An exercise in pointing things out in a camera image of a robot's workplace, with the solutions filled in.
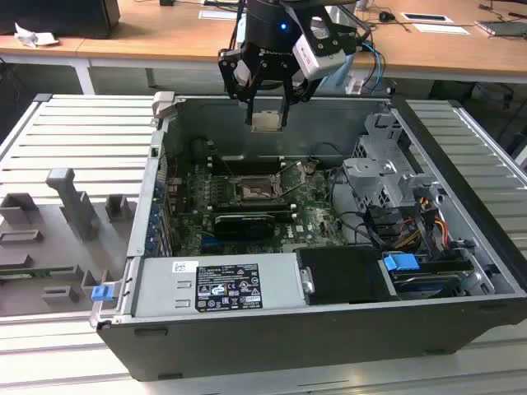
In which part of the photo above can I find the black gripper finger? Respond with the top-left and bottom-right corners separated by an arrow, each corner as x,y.
217,49 -> 259,127
279,61 -> 314,127

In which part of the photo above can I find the silver CPU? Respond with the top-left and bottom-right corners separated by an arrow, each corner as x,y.
250,109 -> 285,132

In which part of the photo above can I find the metal socket cover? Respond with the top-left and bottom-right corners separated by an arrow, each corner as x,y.
273,160 -> 309,198

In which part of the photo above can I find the black RAM slot row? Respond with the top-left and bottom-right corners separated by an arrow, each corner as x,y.
212,200 -> 297,217
209,156 -> 287,174

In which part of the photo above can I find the CPU socket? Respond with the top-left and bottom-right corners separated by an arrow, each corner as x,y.
232,174 -> 285,205

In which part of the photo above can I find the black plastic cover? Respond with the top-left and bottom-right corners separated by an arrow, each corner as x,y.
295,245 -> 399,306

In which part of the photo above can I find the white paper sheet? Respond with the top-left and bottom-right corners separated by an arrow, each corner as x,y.
413,23 -> 471,36
198,9 -> 248,21

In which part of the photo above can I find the wooden desk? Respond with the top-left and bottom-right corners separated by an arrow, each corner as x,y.
0,0 -> 527,96

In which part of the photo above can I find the silver drive cage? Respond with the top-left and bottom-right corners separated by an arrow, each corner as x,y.
340,111 -> 445,217

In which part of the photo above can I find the green motherboard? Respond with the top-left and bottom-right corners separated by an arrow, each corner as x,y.
164,158 -> 351,256

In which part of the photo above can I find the black graphics card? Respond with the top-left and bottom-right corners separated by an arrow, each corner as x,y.
212,211 -> 286,243

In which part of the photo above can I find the black computer box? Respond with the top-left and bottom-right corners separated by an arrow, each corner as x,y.
0,0 -> 121,41

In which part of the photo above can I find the crumpled white paper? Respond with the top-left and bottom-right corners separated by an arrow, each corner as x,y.
14,22 -> 59,49

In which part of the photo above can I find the grey parts rack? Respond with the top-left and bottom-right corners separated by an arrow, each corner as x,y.
0,167 -> 140,318

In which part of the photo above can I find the blue disk carrier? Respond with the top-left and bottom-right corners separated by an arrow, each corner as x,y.
381,253 -> 420,273

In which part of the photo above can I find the grey laptop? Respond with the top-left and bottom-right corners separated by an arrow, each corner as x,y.
475,18 -> 527,41

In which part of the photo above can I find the silver power supply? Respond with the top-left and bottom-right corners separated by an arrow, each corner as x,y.
132,251 -> 316,318

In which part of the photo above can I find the hard disk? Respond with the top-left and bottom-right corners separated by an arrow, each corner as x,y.
389,269 -> 469,300

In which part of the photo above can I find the blue case latch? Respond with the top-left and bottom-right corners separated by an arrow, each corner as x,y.
91,285 -> 115,304

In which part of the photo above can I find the black open PC case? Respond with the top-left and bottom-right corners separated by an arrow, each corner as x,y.
89,91 -> 527,382

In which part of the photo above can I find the green RAM stick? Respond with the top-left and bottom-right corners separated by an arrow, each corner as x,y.
0,267 -> 77,277

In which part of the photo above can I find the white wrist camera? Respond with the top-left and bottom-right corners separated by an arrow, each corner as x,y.
291,16 -> 347,82

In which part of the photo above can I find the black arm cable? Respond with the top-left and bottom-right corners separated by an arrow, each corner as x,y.
228,0 -> 249,53

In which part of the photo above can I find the blue cable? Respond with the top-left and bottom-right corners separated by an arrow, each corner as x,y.
361,39 -> 387,96

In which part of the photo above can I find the desk cable grommet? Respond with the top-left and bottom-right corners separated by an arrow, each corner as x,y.
401,12 -> 454,24

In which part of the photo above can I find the orange yellow wire bundle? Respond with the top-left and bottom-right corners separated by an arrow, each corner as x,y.
394,196 -> 449,253

